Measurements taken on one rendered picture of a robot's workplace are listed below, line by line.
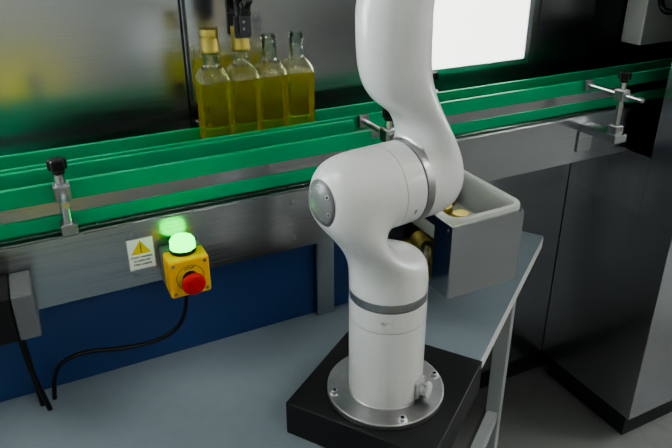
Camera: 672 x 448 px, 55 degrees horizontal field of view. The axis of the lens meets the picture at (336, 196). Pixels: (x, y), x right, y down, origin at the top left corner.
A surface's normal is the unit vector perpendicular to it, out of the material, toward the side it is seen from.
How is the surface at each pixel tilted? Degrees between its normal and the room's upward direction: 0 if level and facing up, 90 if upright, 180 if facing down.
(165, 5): 90
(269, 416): 0
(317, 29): 90
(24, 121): 90
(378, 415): 1
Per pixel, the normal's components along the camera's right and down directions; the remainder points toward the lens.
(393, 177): 0.44, -0.29
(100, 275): 0.44, 0.36
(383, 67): -0.34, 0.47
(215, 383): 0.00, -0.91
